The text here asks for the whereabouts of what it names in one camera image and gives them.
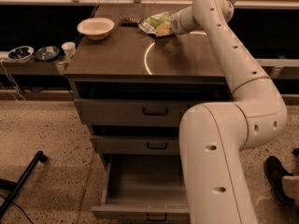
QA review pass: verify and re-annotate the black shoe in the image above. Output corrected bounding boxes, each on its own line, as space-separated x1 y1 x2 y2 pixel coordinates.
263 156 294 205

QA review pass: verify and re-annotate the blue patterned bowl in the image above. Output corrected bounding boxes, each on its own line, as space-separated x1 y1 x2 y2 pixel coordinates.
8 46 34 63

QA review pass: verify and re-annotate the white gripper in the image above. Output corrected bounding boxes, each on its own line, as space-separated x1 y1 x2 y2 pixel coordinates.
155 7 200 37

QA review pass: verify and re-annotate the top grey drawer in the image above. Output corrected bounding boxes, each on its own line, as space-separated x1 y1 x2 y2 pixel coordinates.
75 98 195 127

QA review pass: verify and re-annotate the bottom grey drawer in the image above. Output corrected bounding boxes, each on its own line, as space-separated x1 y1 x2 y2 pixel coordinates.
92 155 189 224

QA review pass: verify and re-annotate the white cable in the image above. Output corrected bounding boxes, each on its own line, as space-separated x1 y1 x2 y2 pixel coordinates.
0 59 26 103

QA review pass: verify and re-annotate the black stand leg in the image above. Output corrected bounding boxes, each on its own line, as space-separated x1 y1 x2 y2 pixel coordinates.
0 150 48 218

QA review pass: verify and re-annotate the white paper cup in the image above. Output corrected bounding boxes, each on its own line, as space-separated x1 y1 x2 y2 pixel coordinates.
62 42 76 60

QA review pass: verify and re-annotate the dark snack bar package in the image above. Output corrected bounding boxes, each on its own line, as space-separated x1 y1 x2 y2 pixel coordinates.
121 18 143 27

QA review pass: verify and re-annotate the middle grey drawer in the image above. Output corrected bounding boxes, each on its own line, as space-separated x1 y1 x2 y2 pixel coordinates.
91 135 179 155

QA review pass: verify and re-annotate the white bowl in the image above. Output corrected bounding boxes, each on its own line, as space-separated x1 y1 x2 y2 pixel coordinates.
77 18 114 40

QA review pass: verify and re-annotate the grey drawer cabinet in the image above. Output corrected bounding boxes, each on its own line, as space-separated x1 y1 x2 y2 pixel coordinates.
64 3 233 161

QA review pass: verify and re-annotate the grey drawer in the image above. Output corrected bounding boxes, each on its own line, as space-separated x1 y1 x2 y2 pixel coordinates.
91 135 179 155
75 98 195 127
92 155 189 224

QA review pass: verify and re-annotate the grey side shelf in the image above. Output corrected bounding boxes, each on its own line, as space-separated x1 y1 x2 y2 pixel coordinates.
0 56 69 76

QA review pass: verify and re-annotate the green jalapeno chip bag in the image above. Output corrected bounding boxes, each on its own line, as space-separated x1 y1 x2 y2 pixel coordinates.
138 12 172 36

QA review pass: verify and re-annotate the dark blue bowl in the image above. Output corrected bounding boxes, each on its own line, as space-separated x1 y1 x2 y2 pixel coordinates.
35 46 60 62

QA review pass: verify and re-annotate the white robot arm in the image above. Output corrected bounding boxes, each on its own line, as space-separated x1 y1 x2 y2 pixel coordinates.
172 0 287 224

